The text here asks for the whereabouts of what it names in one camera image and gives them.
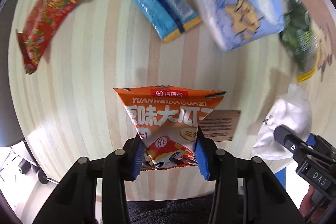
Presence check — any white plastic soft pack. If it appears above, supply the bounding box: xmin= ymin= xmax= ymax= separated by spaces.
xmin=252 ymin=84 xmax=313 ymax=160

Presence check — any orange sunflower seed packet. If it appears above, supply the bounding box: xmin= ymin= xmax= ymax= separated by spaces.
xmin=115 ymin=86 xmax=225 ymax=170

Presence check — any yellow patterned pouch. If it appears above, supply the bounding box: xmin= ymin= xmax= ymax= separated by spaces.
xmin=296 ymin=20 xmax=324 ymax=83

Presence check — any green snack packet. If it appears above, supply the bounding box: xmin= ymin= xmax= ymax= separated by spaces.
xmin=279 ymin=0 xmax=311 ymax=72

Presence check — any light blue tissue pack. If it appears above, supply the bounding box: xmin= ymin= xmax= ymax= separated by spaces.
xmin=194 ymin=0 xmax=285 ymax=52

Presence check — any red snack packet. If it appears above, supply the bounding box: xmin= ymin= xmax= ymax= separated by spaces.
xmin=17 ymin=0 xmax=78 ymax=75

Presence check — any brown label patch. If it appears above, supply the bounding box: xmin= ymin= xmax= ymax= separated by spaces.
xmin=200 ymin=110 xmax=241 ymax=142

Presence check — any dark fleece garment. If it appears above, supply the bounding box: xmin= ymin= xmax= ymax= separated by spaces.
xmin=127 ymin=194 xmax=213 ymax=224

